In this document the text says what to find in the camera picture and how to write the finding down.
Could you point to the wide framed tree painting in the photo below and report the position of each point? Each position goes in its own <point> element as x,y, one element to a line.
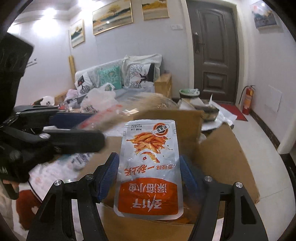
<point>112,17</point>

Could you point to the printed white plastic bag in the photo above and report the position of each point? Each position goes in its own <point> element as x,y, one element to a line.
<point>99,98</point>

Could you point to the small mountain canvas painting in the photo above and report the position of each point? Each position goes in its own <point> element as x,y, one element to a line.
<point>263,14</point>

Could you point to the silver orange fish snack packet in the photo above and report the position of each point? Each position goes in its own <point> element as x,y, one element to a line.
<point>148,162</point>

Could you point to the pink plastic bag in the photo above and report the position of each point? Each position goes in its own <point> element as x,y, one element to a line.
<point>71,95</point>

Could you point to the white light switch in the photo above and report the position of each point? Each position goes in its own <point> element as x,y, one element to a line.
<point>175,27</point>

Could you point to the green-lidded bowl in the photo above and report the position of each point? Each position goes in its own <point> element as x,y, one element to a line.
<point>188,94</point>

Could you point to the red patterned cloth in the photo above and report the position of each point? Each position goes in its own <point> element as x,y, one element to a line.
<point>26,208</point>

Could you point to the red fire extinguisher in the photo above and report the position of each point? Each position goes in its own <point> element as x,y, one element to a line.
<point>248,99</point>

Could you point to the narrow framed landscape painting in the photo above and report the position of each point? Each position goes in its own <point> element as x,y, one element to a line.
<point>77,33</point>

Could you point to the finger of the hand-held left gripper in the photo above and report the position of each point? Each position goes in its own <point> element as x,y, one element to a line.
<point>69,119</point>
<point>76,141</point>

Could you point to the cardboard box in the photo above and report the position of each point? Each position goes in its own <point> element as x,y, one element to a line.
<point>219,157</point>

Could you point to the dark brown door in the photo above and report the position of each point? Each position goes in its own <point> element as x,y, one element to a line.
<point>215,53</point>

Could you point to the grey sofa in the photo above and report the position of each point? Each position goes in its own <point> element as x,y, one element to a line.
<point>92,69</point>

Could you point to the red doormat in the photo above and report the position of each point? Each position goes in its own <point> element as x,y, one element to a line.
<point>233,112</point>

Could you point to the white round object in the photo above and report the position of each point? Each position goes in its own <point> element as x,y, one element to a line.
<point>47,100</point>

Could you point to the wooden pole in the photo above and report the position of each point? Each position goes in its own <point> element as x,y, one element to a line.
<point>72,69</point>

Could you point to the black white tree cushion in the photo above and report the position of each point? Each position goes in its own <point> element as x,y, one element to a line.
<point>138,75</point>

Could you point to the framed golden tree painting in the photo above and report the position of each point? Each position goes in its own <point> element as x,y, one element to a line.
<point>155,9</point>

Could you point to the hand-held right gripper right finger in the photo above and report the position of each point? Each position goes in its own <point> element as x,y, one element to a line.
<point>188,176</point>

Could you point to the metal tissue holder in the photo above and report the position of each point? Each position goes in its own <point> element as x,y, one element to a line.
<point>209,111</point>

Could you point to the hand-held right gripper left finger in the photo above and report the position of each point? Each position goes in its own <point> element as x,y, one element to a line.
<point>108,176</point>

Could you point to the white printed snack packet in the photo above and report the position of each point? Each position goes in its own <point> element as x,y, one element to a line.
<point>79,160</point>

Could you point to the black white red cushion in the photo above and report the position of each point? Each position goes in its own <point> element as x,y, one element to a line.
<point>83,82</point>

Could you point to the teal tree cushion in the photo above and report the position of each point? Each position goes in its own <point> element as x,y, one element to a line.
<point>109,76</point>

